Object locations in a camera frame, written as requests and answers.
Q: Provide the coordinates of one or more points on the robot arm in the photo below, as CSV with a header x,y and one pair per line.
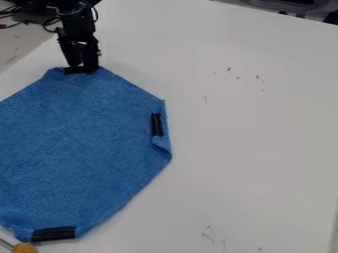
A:
x,y
77,13

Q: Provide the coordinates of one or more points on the blue cloth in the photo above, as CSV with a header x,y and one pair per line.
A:
x,y
74,148

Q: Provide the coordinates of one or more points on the yellow tool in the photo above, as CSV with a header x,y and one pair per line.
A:
x,y
23,247

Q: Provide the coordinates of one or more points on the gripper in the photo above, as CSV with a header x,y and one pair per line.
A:
x,y
78,32

